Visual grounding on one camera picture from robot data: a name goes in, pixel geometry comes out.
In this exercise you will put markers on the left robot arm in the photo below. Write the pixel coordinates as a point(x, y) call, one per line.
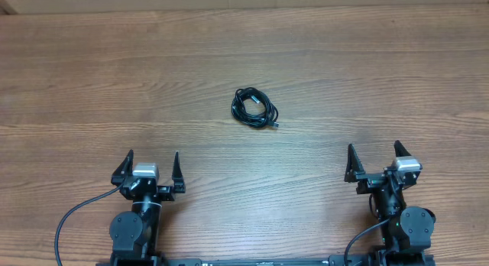
point(134, 233)

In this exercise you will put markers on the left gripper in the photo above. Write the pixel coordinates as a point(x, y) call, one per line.
point(166, 194)

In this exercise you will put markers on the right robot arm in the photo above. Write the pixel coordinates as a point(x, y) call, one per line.
point(406, 230)

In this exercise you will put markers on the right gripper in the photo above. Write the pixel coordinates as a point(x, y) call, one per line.
point(370, 180)

